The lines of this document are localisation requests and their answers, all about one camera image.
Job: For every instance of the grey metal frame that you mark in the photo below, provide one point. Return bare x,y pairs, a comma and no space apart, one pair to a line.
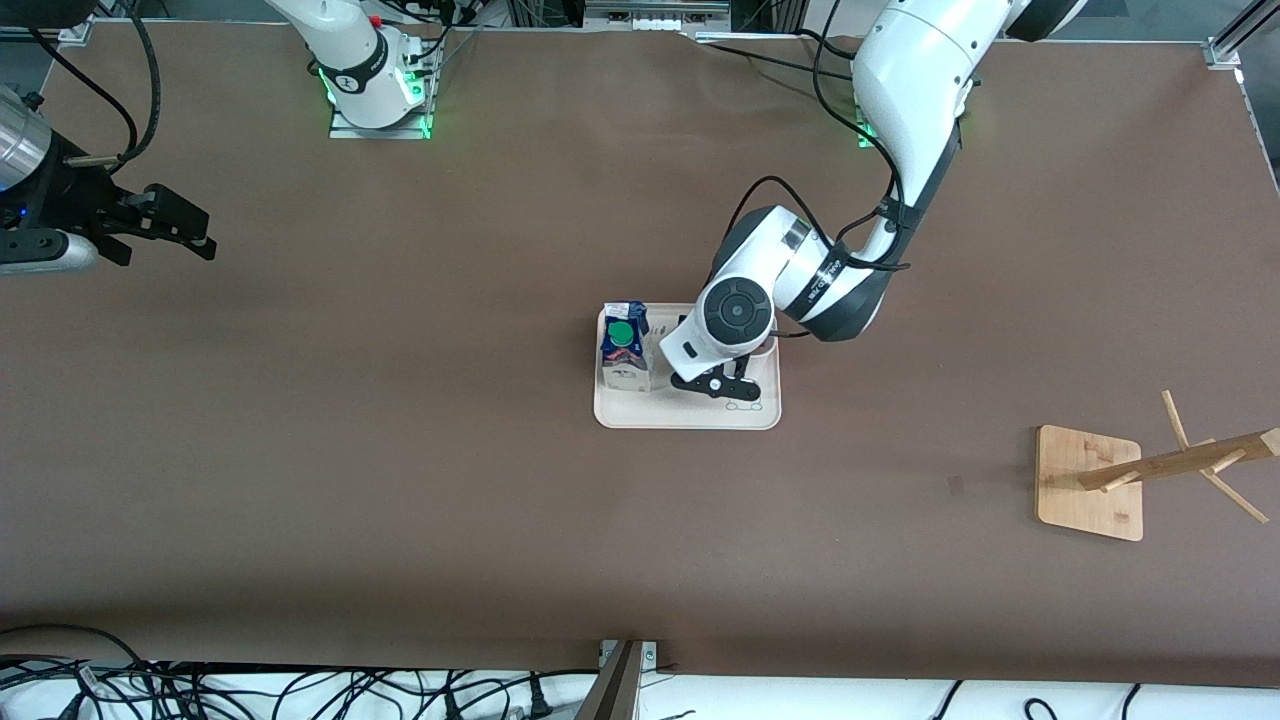
655,12

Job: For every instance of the blue milk carton green cap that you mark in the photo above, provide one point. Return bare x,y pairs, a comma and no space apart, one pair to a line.
625,360

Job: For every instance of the wooden mug stand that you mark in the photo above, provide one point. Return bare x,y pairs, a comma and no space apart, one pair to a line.
1085,490

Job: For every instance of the white tray with bunny print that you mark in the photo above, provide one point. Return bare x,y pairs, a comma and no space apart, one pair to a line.
620,410

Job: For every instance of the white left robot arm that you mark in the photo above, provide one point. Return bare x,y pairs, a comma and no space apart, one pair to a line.
920,80

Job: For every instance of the aluminium corner profile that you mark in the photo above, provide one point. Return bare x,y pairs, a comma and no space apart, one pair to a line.
1235,35

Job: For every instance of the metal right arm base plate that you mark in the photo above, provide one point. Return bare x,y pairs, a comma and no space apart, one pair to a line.
380,132

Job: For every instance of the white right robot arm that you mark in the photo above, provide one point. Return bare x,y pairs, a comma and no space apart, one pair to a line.
350,50

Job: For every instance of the aluminium rail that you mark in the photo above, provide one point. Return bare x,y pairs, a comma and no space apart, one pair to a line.
70,32

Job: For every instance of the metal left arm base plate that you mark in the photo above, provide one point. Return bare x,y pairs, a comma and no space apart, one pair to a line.
864,141

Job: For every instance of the aluminium profile post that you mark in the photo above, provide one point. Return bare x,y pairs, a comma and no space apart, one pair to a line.
620,690

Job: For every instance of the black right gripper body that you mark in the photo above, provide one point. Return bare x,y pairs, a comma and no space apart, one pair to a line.
72,200

